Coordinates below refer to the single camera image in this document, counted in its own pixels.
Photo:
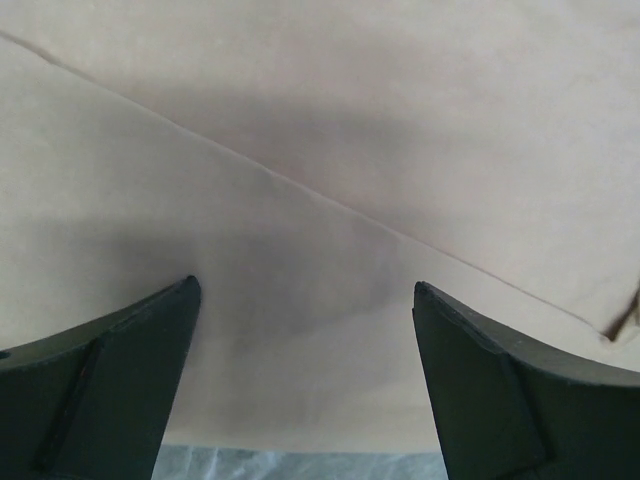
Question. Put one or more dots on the beige t shirt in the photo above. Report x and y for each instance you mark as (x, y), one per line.
(310, 162)

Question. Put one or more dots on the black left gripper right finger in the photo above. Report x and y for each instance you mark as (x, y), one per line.
(508, 406)

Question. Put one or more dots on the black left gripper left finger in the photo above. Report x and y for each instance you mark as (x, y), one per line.
(93, 401)

